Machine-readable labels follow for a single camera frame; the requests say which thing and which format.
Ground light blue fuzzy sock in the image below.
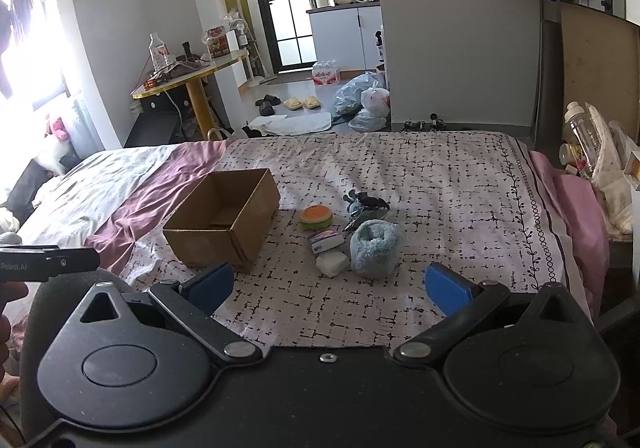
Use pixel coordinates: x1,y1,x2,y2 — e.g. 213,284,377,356
350,220,404,280

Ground white soft sponge block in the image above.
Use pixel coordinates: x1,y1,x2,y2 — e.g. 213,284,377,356
316,250,350,278

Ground tissue pack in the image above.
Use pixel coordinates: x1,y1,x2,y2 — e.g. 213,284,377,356
308,229,345,255

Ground orange burger plush toy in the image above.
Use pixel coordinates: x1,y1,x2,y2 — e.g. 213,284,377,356
300,204,333,230

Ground shiny plastic packaged item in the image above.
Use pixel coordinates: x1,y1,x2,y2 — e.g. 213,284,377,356
343,208,388,234

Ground person's left hand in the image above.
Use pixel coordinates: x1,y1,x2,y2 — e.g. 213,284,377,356
0,282,28,379

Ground brown cardboard box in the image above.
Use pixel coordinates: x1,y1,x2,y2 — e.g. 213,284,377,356
163,168,280,274

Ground mauve pink blanket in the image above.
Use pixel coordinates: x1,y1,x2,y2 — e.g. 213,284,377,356
85,140,227,275

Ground patterned white bed cover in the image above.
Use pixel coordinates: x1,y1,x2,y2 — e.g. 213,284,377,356
103,132,588,347

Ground pair of sneakers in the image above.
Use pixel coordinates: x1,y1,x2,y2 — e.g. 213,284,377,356
402,113,447,132

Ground black low cabinet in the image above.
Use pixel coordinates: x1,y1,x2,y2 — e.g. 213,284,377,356
124,111,183,148

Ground white floor mat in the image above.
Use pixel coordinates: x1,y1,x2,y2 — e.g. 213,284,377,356
248,112,332,136

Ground clear plastic bag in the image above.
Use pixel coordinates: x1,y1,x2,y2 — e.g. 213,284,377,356
348,108,387,133

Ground black slippers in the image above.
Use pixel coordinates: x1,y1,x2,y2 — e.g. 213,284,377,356
255,94,282,116

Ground clear bottle on nightstand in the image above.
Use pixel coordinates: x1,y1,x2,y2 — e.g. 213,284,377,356
564,101,601,176

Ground white red plastic bag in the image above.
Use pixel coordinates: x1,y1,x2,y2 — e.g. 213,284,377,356
360,87,390,118

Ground yellow slipper left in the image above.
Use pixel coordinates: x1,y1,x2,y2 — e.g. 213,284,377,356
283,97,304,111

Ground yellow slipper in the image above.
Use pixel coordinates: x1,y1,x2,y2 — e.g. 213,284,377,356
283,97,304,111
303,96,321,110

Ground round yellow-edged table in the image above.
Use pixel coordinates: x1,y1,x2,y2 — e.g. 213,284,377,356
130,50,248,138

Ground yellow slipper right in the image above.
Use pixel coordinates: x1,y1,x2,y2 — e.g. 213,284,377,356
303,96,321,110

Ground grey garbage bag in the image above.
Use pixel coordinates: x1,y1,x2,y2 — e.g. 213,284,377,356
333,71,385,116

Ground clear plastic water bottle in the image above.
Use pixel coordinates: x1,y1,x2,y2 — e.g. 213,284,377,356
149,32,170,72

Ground water bottle pack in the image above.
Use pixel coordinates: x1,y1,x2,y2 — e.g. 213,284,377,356
311,60,341,86

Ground brown wooden board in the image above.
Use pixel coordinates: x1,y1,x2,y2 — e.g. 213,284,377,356
561,4,639,139

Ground white kitchen cabinet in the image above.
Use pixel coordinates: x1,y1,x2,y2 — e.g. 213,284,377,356
308,3,383,72

